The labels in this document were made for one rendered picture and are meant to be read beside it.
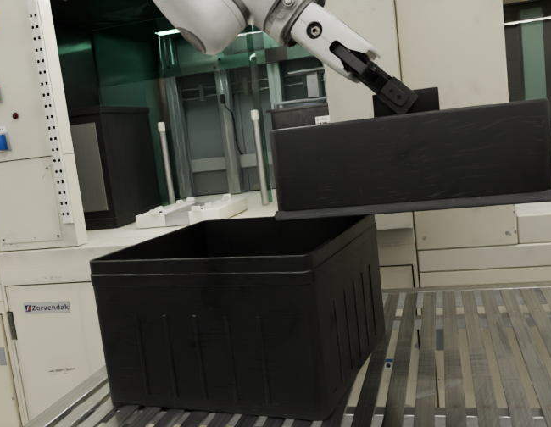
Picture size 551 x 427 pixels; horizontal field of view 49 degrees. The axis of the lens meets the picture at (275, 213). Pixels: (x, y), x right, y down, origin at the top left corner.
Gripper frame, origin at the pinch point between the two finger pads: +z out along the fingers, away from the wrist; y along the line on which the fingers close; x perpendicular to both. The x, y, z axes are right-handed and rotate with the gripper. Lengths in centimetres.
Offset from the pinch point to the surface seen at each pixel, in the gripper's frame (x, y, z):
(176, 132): 56, 113, -59
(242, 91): 32, 117, -50
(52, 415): 52, -21, -6
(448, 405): 20.2, -17.9, 25.0
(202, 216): 48, 49, -21
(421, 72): -5.0, 28.7, -1.5
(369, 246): 17.0, 0.0, 9.4
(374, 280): 20.3, 0.9, 12.9
